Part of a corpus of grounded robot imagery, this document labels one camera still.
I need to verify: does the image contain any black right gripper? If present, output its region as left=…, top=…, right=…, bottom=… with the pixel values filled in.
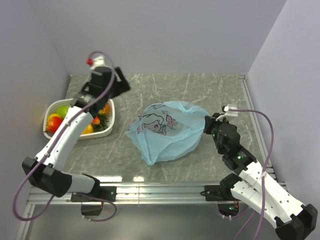
left=203, top=112, right=230, bottom=154

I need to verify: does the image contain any light blue printed plastic bag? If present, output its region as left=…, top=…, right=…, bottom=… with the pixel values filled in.
left=126, top=101, right=209, bottom=166

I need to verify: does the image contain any yellow pear fruit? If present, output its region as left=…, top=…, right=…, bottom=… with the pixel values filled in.
left=47, top=113, right=60, bottom=122

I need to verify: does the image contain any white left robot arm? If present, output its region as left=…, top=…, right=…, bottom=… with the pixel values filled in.
left=22, top=66, right=131, bottom=201

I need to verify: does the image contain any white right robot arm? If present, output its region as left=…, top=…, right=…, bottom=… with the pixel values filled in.
left=204, top=111, right=318, bottom=240

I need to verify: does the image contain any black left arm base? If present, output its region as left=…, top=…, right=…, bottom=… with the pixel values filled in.
left=70, top=186, right=117, bottom=203

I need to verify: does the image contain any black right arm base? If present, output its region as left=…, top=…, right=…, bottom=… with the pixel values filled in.
left=200, top=173, right=242, bottom=202

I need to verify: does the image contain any orange pineapple fruit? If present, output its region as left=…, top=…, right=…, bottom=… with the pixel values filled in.
left=98, top=103, right=110, bottom=130

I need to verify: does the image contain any yellow bell pepper fruit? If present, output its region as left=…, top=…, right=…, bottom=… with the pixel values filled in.
left=81, top=124, right=94, bottom=135

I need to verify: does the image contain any green apple fruit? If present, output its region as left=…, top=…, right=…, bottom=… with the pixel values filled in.
left=55, top=105, right=70, bottom=119

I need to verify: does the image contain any white plastic fruit basket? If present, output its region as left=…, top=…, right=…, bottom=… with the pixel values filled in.
left=42, top=98, right=115, bottom=140

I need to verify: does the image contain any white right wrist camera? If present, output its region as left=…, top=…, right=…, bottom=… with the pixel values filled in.
left=215, top=104, right=238, bottom=121

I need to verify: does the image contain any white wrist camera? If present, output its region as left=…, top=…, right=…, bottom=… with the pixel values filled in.
left=86, top=55, right=107, bottom=71
left=215, top=104, right=238, bottom=121

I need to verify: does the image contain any aluminium side rail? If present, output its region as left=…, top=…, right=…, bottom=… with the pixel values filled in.
left=238, top=75, right=277, bottom=180

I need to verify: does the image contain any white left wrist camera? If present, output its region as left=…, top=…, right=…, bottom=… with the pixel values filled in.
left=86, top=55, right=107, bottom=71

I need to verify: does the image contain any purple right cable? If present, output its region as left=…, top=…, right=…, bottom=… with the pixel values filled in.
left=228, top=108, right=275, bottom=240

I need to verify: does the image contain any aluminium front rail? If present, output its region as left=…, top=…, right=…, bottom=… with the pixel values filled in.
left=14, top=181, right=291, bottom=240

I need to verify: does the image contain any black box under rail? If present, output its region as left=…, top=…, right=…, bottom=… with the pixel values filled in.
left=80, top=204, right=103, bottom=217

